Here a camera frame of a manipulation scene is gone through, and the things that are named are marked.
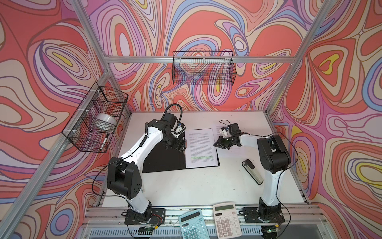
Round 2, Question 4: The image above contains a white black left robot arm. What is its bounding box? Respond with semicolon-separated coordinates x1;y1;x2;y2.
107;113;186;224

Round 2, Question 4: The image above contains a pink white calculator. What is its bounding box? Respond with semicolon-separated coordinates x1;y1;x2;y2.
213;202;242;239

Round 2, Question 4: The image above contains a teal calculator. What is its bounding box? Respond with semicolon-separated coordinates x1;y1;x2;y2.
179;209;210;239

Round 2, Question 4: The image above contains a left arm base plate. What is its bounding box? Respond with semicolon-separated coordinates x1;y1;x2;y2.
121;208;166;226

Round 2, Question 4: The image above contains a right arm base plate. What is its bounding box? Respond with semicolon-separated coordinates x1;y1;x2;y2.
239;205;285;224

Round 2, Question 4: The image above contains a black wire basket back wall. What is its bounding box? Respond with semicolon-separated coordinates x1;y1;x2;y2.
172;50;237;86

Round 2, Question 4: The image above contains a beige black stapler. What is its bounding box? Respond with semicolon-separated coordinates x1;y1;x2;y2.
242;159;264;185

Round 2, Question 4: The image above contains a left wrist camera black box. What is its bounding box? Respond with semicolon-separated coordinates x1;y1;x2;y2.
161;103;186;138

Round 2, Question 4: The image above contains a white tape roll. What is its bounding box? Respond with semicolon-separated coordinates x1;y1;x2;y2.
95;113;117;125

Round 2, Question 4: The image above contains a printed paper sheet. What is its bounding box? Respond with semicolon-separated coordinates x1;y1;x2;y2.
185;128;219;168
212;124;248;159

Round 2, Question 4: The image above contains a black wire basket wall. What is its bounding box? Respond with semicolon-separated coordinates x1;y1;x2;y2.
62;83;128;153
172;50;237;86

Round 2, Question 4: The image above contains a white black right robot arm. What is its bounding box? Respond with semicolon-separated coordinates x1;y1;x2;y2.
213;133;291;224

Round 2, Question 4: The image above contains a black wire basket left wall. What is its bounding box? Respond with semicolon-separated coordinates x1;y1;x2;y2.
62;83;128;153

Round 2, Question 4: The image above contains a blue folder with black inside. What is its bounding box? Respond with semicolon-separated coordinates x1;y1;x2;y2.
142;129;221;174

